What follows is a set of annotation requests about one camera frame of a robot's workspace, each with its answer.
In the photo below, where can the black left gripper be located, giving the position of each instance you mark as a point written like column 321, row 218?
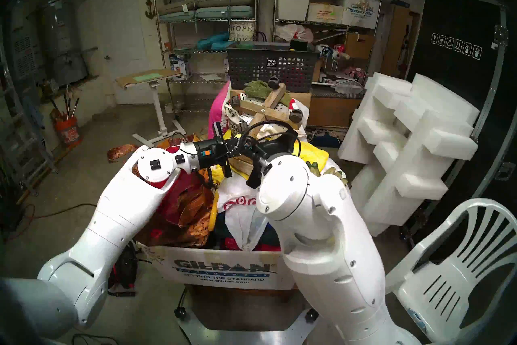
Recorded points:
column 208, row 152

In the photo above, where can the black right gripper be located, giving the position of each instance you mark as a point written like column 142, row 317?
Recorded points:
column 270, row 148

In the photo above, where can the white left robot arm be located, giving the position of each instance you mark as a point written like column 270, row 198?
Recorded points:
column 117, row 206

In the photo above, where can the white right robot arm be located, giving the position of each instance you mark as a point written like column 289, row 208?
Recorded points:
column 323, row 235

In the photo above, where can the pink white pillow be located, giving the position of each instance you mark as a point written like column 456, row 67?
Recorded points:
column 218, row 113

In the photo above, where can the white red-target plastic bag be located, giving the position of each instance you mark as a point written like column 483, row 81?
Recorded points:
column 242, row 223

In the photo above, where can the beige green-tipped work glove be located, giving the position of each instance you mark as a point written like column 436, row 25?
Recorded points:
column 313, row 168
column 337, row 175

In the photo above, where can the yellow cloth bag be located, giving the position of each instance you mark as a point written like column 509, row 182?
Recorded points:
column 315, row 154

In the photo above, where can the red gold patterned bag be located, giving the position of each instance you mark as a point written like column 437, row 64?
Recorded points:
column 190, row 215

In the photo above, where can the wooden cross caster dolly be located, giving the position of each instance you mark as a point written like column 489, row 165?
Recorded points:
column 278, row 111

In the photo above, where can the red fabric item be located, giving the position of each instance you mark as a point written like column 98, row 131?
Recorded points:
column 230, row 245

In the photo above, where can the green knit gloves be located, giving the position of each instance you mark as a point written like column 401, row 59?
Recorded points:
column 258, row 89

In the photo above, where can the blue white appliance box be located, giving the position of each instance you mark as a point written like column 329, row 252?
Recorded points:
column 180, row 67

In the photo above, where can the dark mesh plastic basket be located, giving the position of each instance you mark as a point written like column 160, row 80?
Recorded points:
column 248, row 67

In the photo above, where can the white overbed table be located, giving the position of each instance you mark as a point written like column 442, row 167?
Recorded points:
column 147, row 76

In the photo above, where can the teal foam pads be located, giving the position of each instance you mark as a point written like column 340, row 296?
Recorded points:
column 213, row 42

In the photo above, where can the white Gildan cardboard box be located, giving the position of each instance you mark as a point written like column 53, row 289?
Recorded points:
column 169, row 267

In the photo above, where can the HOPE printed pillow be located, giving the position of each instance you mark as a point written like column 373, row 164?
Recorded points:
column 241, row 32

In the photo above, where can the small black box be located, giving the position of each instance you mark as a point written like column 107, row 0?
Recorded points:
column 299, row 45

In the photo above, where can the orange bucket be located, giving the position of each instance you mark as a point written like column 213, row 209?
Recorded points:
column 68, row 133

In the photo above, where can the mint seat cushion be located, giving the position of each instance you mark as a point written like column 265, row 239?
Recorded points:
column 222, row 12

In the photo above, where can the pink artificial flowers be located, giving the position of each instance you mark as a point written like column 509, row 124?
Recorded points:
column 353, row 72

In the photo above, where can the white door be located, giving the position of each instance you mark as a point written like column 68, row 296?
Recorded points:
column 121, row 37

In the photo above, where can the white red plastic bag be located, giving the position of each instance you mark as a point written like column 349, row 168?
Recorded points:
column 294, row 33

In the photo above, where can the black star knob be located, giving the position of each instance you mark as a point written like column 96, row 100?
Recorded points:
column 180, row 312
column 311, row 314

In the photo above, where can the aluminium ladder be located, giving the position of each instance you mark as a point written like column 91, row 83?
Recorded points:
column 44, row 148

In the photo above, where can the white foam packing block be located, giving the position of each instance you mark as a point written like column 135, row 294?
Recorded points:
column 416, row 130

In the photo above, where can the white storage bin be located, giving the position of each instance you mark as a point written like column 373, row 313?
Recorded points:
column 293, row 6

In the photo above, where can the blue cloth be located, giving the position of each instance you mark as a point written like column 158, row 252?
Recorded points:
column 34, row 113

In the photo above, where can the white labelled carton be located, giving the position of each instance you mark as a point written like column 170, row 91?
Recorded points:
column 325, row 13

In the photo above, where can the grey water heater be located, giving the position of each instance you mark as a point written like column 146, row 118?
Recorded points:
column 64, row 39

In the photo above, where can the white Gildan carton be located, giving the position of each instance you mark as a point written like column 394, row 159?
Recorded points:
column 361, row 12

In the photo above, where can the brown wooden cabinet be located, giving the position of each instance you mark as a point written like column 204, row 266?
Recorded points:
column 398, row 39

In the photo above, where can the grey furnace unit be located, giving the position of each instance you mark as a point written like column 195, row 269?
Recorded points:
column 24, row 55

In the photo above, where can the black flight case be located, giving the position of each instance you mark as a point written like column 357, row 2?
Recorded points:
column 448, row 85

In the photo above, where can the white plastic chair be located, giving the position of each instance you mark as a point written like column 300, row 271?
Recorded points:
column 482, row 203

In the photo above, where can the brown anchor wall decoration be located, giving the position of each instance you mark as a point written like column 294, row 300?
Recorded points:
column 150, row 10

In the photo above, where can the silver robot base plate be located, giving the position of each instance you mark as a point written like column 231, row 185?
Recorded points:
column 246, row 338

